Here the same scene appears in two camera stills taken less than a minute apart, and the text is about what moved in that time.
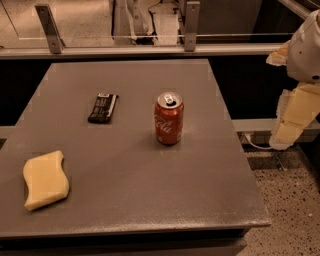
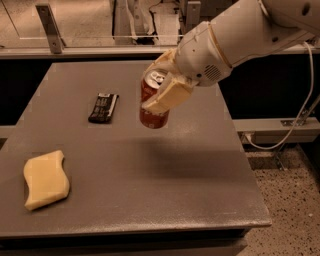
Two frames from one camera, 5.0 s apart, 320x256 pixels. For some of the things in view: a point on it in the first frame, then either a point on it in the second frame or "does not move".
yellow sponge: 45,179 does not move
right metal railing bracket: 191,25 does not move
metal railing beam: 143,52 does not move
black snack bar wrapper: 103,108 does not move
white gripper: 304,56 to 199,57
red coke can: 169,116 to 149,88
